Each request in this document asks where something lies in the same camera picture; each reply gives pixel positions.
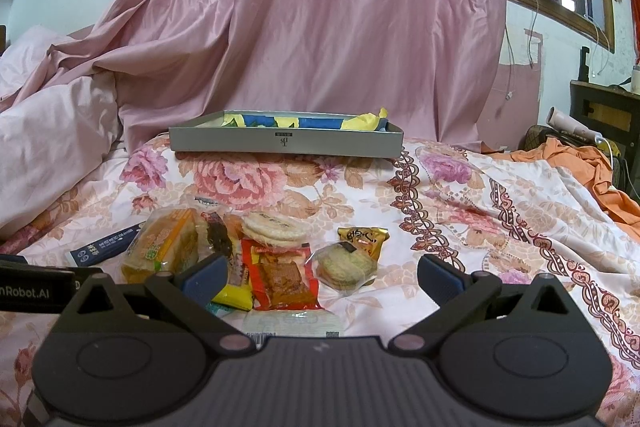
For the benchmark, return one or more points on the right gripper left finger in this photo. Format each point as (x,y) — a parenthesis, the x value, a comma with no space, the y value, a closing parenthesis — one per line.
(182,299)

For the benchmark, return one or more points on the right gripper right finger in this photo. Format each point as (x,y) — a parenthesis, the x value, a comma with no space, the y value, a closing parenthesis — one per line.
(462,299)

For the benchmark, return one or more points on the yellow candy bar packet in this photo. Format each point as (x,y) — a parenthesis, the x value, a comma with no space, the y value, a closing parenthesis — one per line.
(235,297)

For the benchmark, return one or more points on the sandwich bread packet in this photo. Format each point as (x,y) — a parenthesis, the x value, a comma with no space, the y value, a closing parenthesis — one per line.
(168,241)

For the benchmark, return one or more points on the dark brown snack packet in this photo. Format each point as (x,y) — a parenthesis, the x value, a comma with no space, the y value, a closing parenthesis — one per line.
(217,236)

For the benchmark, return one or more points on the red spicy snack packet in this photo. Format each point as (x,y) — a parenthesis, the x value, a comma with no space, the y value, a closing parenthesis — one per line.
(281,278)

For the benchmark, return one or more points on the golden snack packet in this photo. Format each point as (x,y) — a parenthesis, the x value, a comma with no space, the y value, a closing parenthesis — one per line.
(368,239)

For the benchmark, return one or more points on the rice cracker packet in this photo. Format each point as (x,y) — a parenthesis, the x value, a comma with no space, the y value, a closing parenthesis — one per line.
(272,230)

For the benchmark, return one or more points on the green cookie packet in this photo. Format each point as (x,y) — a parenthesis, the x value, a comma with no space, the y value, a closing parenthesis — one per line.
(343,267)

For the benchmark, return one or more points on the dark blue small box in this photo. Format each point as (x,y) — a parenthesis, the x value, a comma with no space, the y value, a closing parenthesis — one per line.
(103,249)

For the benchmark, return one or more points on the pale pink duvet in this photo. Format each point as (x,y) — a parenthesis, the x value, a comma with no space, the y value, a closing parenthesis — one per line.
(51,137)

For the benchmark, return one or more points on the orange cloth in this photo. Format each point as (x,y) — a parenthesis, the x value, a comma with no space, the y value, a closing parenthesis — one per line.
(590,168)

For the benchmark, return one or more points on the grey shallow snack box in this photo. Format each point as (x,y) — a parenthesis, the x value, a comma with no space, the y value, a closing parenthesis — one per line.
(319,134)

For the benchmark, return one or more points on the dark wooden cabinet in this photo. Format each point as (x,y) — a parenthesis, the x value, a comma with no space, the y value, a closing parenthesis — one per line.
(613,111)

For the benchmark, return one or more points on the pink satin curtain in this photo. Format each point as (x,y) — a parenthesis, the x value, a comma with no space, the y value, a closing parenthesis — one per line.
(431,63)

